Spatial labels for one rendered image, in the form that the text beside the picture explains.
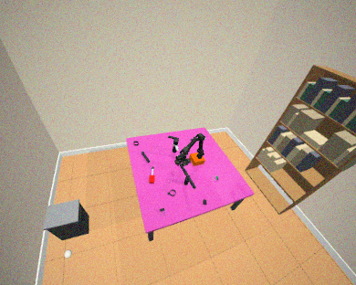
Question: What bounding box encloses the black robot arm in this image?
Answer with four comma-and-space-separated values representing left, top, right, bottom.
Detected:
175, 133, 205, 166

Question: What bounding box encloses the black cylindrical post with cap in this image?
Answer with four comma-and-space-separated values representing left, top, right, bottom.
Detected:
173, 139, 179, 153

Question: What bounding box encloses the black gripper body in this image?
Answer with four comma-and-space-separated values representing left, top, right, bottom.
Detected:
174, 158, 191, 164

